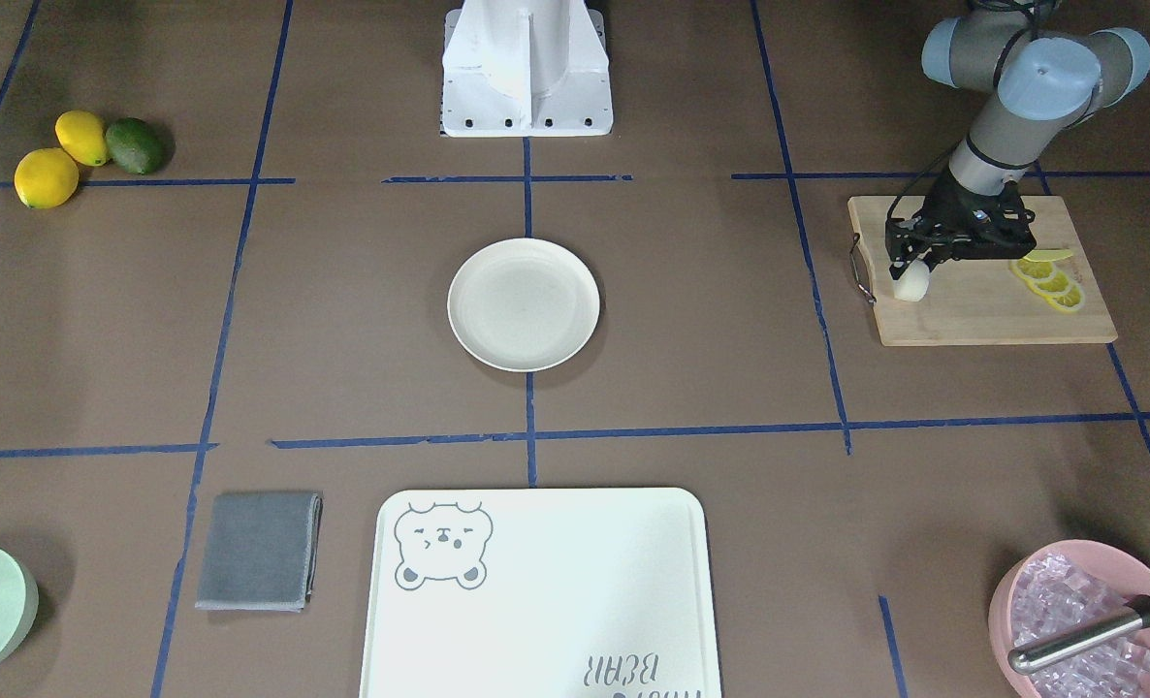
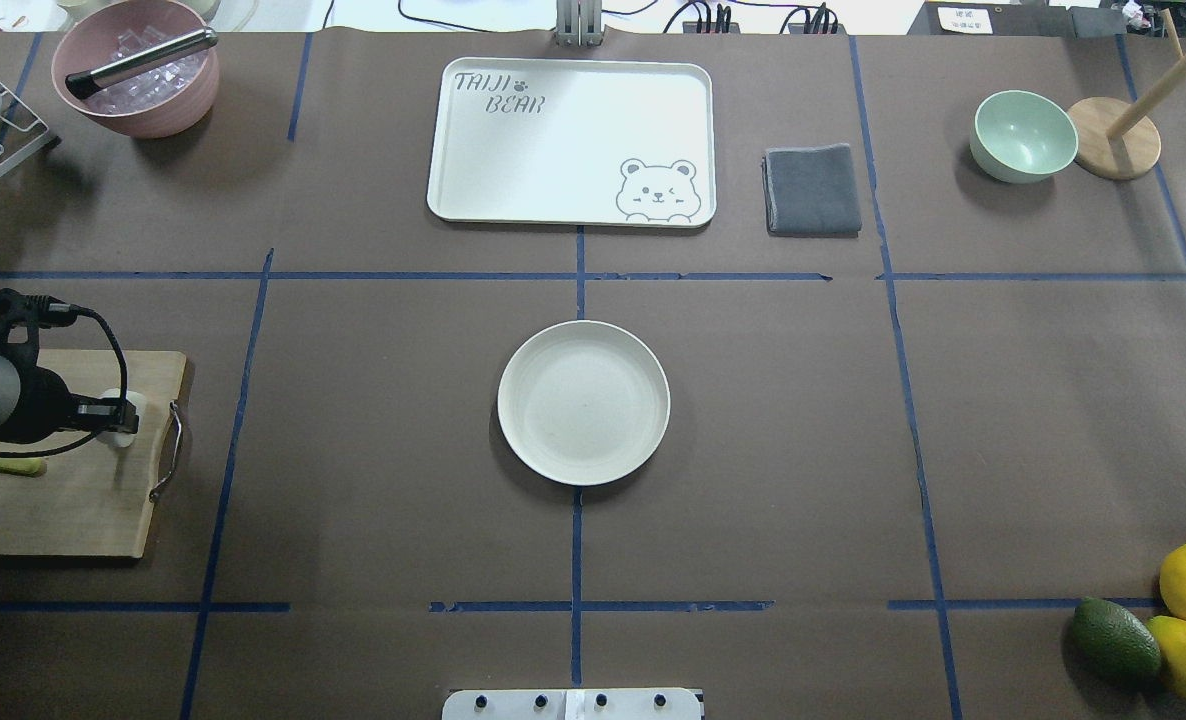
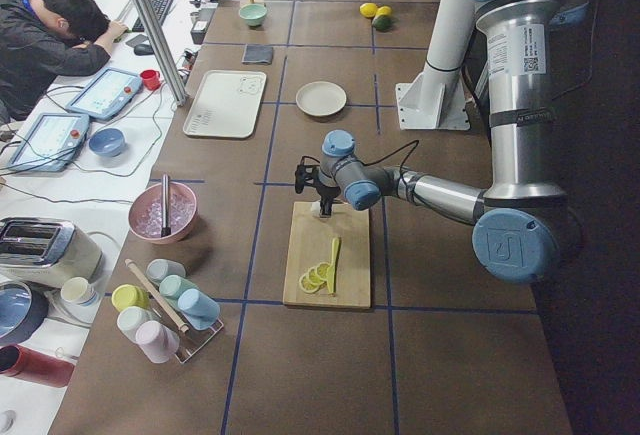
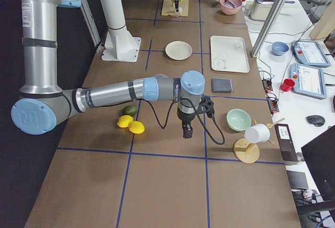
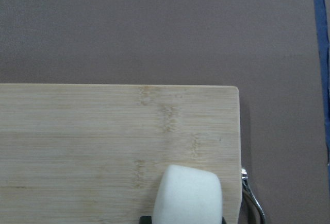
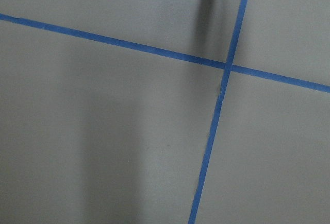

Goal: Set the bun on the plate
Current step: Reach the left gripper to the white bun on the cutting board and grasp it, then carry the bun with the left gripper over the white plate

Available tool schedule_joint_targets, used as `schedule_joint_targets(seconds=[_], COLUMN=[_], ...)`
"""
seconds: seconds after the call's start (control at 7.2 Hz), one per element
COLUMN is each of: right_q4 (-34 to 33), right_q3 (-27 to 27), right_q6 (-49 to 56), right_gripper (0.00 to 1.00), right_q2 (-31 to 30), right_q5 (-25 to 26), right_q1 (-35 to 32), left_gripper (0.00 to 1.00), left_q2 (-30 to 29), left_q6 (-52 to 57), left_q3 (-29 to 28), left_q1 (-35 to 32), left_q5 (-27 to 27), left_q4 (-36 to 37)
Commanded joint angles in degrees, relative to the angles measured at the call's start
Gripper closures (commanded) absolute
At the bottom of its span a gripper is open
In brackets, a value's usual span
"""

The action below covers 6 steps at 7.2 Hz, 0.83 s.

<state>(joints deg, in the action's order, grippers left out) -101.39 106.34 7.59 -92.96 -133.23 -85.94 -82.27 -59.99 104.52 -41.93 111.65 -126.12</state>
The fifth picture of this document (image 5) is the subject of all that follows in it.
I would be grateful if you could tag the wooden cutting board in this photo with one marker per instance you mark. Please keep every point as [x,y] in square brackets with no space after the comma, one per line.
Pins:
[95,153]

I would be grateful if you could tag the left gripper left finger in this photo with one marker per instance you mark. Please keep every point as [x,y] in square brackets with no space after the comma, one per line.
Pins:
[145,220]

